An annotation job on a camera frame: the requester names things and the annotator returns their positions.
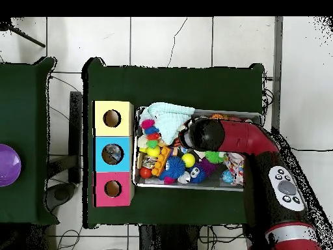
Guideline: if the green spiky ball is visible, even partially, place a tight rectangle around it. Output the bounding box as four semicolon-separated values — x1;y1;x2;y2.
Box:
204;150;226;164

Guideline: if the multicolour spiky caterpillar toy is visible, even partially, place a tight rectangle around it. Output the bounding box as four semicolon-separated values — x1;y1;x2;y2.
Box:
140;118;162;149

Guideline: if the black cable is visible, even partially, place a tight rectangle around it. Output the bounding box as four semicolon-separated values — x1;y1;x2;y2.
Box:
291;146;333;152

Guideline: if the dark green side tablecloth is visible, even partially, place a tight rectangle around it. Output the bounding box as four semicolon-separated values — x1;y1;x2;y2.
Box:
0;56;59;225

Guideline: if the colourful patterned cloth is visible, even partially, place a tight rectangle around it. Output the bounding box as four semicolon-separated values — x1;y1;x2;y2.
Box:
223;152;245;186

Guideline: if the grey round foot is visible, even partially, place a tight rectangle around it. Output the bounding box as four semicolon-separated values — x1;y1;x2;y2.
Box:
45;182;77;212

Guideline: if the blue spiky ball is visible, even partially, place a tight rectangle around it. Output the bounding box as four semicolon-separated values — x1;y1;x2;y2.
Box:
165;155;186;180
187;165;207;184

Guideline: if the wooden box with three holes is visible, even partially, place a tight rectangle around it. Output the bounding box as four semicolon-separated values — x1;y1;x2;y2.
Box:
92;100;135;208

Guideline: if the orange and purple toy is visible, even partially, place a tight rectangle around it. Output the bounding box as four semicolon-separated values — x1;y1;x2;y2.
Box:
151;146;172;177

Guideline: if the light blue knitted cloth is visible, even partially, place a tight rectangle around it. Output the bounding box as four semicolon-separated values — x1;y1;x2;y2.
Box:
140;102;196;145

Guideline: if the purple bowl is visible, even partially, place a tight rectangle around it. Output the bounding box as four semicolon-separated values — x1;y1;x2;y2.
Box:
0;143;22;188

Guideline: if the yellow ball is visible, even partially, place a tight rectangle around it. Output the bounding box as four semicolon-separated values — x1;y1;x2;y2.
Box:
146;145;161;158
181;152;196;168

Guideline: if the small red ball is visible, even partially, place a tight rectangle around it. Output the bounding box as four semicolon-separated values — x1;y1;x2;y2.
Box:
139;166;153;180

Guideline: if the shallow mesh bin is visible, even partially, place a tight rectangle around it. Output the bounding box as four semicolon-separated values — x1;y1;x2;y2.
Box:
131;106;263;193

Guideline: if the black tripod leg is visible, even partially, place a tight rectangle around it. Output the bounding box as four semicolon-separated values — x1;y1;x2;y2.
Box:
0;18;46;48

